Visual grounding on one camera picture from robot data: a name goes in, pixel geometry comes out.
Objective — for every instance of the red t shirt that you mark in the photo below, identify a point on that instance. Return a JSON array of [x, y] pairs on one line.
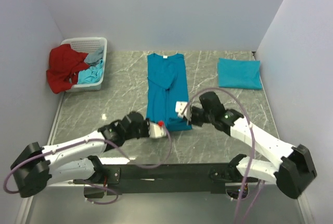
[[64, 67]]

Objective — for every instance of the white laundry basket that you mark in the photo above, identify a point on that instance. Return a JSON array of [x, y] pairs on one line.
[[88, 45]]

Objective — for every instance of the black base beam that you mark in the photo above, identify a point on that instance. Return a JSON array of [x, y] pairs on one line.
[[172, 178]]

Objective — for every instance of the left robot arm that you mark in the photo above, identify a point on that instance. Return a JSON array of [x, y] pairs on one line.
[[37, 165]]

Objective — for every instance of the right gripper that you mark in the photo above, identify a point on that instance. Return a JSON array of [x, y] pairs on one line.
[[192, 120]]

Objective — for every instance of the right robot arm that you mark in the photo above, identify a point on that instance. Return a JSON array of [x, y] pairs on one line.
[[289, 167]]

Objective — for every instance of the light blue t shirt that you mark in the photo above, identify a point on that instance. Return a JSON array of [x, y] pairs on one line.
[[95, 71]]

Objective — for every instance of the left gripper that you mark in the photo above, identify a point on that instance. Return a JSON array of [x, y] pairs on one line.
[[146, 123]]

